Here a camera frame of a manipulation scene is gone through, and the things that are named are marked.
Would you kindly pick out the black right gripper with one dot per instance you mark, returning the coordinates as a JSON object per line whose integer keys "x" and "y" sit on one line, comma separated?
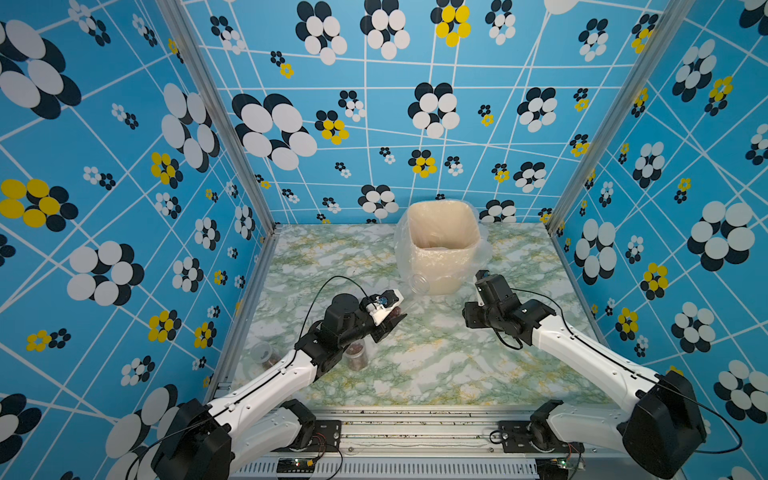
{"x": 469, "y": 313}

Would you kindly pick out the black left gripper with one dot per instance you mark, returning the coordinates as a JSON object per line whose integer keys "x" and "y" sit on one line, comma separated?
{"x": 384, "y": 329}

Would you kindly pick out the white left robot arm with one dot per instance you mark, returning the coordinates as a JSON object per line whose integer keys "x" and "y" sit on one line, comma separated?
{"x": 216, "y": 439}

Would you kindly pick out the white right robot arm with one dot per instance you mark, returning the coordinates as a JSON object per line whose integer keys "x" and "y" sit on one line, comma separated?
{"x": 657, "y": 421}

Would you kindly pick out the clear jar with dried flowers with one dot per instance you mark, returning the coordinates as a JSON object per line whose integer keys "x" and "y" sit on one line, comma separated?
{"x": 356, "y": 355}

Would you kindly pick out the clear plastic bin liner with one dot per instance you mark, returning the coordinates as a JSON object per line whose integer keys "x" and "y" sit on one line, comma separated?
{"x": 408, "y": 258}

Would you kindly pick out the cream plastic trash bin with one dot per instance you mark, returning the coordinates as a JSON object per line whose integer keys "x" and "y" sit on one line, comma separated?
{"x": 443, "y": 246}

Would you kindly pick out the left green circuit board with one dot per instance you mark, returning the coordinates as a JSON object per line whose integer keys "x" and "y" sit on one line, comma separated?
{"x": 296, "y": 466}

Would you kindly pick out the green circuit board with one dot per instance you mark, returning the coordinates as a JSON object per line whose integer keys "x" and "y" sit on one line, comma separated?
{"x": 296, "y": 466}
{"x": 555, "y": 469}

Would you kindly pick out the right green circuit board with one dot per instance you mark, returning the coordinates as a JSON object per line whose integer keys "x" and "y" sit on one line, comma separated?
{"x": 555, "y": 469}

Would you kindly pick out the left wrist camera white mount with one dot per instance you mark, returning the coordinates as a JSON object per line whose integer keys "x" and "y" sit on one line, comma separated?
{"x": 381, "y": 307}

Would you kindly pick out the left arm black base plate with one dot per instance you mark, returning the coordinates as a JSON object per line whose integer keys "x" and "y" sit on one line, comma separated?
{"x": 314, "y": 436}

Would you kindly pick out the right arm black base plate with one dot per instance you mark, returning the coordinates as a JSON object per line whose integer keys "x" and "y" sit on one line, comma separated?
{"x": 519, "y": 437}

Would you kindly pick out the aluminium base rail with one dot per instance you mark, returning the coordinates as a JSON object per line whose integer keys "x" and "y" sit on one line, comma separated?
{"x": 386, "y": 446}

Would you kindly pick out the aluminium frame post right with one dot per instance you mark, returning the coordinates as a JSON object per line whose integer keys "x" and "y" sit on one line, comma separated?
{"x": 671, "y": 20}

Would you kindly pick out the aluminium frame post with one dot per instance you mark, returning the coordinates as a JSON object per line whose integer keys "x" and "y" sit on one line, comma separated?
{"x": 174, "y": 16}
{"x": 671, "y": 20}

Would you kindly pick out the aluminium frame post left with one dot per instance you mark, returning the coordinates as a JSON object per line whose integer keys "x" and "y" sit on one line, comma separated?
{"x": 174, "y": 16}

